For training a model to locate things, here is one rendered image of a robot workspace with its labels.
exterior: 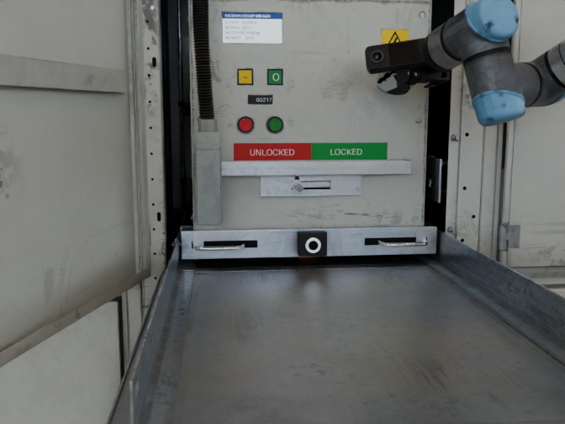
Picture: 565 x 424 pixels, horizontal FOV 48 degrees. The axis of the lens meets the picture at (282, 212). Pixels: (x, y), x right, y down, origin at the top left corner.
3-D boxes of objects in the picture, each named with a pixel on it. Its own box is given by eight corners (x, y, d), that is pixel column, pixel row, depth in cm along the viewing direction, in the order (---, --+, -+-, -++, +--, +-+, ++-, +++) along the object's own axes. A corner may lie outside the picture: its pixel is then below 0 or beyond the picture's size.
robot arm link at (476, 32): (488, 45, 95) (475, -10, 95) (446, 69, 105) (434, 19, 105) (529, 39, 98) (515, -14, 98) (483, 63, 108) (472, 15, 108)
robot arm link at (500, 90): (549, 111, 103) (532, 45, 103) (510, 116, 96) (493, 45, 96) (506, 124, 109) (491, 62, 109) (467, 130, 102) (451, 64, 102)
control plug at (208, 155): (222, 225, 120) (220, 132, 118) (196, 225, 120) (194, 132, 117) (222, 218, 128) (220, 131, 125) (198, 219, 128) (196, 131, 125)
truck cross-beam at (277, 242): (435, 254, 136) (437, 226, 135) (181, 259, 131) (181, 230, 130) (428, 249, 141) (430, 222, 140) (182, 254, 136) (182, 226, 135)
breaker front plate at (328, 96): (424, 233, 135) (432, 0, 128) (194, 237, 130) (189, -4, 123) (422, 232, 136) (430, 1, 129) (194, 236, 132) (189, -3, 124)
